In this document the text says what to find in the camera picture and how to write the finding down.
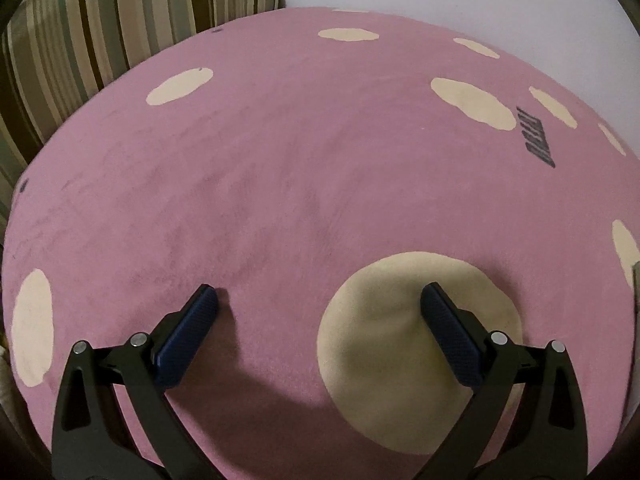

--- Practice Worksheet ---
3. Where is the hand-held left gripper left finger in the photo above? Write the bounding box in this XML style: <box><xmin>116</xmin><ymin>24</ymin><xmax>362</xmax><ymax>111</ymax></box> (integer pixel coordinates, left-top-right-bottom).
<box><xmin>51</xmin><ymin>283</ymin><xmax>221</xmax><ymax>480</ymax></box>

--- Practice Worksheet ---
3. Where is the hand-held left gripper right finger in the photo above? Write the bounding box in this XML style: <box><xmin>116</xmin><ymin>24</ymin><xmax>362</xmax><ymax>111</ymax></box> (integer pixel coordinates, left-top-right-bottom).
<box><xmin>420</xmin><ymin>282</ymin><xmax>589</xmax><ymax>480</ymax></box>

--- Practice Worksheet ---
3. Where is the pink dotted bed sheet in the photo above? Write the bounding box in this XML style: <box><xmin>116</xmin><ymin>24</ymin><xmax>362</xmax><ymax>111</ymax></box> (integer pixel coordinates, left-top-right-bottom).
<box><xmin>0</xmin><ymin>6</ymin><xmax>640</xmax><ymax>480</ymax></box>

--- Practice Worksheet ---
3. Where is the striped cushion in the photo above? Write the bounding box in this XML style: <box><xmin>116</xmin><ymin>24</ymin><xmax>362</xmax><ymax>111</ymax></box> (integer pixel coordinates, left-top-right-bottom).
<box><xmin>0</xmin><ymin>30</ymin><xmax>121</xmax><ymax>223</ymax></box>
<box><xmin>5</xmin><ymin>0</ymin><xmax>284</xmax><ymax>111</ymax></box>

